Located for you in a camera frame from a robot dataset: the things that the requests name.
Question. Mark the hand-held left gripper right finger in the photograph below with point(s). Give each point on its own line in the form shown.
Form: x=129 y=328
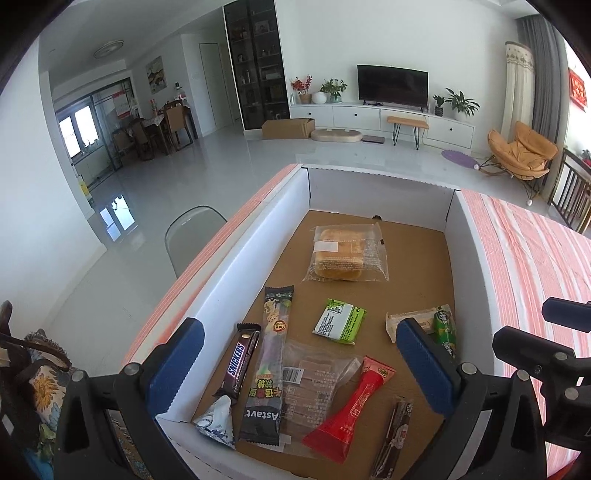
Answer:
x=425 y=364

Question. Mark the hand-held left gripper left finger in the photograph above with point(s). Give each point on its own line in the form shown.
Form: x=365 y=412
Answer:
x=175 y=360

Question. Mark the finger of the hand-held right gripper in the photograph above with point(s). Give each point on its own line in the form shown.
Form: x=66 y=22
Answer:
x=531 y=350
x=565 y=314

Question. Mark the green cucumber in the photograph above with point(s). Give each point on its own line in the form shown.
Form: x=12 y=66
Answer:
x=445 y=330

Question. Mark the pale cake packet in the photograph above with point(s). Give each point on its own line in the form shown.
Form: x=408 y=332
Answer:
x=411 y=316

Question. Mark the brown chocolate bar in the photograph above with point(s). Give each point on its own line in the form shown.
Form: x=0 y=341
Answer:
x=240 y=360

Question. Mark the white and blue snack packet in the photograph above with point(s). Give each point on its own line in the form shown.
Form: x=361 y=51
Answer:
x=214 y=422

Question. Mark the thin dark stick packet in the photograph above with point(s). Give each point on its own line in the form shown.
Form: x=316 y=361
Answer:
x=392 y=438

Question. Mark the red snack packet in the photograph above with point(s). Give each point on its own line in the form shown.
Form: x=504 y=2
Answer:
x=351 y=417

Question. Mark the long dark striped packet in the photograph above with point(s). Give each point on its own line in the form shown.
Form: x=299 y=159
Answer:
x=270 y=360

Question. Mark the green snack packet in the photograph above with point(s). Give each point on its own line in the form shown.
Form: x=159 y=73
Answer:
x=339 y=321

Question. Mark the clear biscuit packet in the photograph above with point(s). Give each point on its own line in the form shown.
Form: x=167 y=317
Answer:
x=314 y=387

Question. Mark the bread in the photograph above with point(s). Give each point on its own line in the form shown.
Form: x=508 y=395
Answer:
x=344 y=254

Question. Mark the white cardboard box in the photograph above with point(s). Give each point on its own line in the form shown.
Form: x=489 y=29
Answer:
x=277 y=221

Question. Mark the orange striped tablecloth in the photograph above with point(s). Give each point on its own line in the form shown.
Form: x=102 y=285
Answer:
x=531 y=258

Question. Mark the wooden railing bench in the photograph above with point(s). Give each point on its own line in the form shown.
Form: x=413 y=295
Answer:
x=570 y=194

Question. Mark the floral cushion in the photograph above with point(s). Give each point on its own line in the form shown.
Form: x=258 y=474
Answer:
x=46 y=392

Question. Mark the orange lounge chair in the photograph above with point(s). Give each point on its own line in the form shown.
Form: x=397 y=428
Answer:
x=524 y=154

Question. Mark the purple floor mat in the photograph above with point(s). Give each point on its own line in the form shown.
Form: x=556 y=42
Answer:
x=457 y=158

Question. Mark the covered standing air conditioner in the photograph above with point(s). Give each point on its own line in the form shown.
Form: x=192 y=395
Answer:
x=518 y=87

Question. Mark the grey floor scale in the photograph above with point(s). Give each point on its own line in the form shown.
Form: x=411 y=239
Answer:
x=373 y=138

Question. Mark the large potted plant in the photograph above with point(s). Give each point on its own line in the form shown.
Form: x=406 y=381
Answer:
x=461 y=104

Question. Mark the wooden dining chair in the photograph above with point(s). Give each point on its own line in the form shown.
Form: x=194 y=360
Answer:
x=178 y=124

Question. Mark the wooden dining table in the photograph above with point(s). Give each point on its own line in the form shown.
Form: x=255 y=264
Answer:
x=154 y=123

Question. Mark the glass sliding door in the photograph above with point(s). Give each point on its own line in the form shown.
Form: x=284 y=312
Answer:
x=92 y=134

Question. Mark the small potted plant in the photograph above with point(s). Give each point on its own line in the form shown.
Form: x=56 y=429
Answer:
x=439 y=107

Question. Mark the small wooden bench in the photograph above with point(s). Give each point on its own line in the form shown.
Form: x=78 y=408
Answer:
x=407 y=121

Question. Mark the grey curtain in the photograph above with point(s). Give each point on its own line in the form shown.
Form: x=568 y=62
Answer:
x=545 y=69

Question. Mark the beige oval cushion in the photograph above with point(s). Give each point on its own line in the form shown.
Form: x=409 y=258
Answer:
x=334 y=136

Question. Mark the brown cardboard box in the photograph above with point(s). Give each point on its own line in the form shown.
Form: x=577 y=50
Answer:
x=286 y=129

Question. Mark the white television cabinet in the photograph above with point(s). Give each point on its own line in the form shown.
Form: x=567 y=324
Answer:
x=337 y=115

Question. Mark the white interior door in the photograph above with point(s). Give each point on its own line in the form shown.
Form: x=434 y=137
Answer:
x=210 y=87

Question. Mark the black television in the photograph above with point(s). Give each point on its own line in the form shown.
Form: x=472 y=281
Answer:
x=392 y=86

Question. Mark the white round vase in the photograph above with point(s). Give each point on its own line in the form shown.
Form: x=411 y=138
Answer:
x=319 y=98

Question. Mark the green plant in vase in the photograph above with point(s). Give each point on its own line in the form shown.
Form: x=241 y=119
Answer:
x=333 y=88

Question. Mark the red flower arrangement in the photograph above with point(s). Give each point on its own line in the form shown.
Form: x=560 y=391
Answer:
x=302 y=87

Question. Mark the black display cabinet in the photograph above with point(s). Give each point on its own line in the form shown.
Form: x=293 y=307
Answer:
x=254 y=64

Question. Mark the round ceiling lamp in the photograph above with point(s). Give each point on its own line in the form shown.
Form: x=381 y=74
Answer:
x=109 y=49

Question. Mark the dark wooden chair frame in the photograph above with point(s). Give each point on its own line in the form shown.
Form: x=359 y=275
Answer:
x=18 y=341

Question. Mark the red wall hanging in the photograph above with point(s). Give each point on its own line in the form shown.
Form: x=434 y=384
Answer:
x=578 y=90

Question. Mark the framed wall painting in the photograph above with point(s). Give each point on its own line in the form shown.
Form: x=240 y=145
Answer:
x=156 y=74

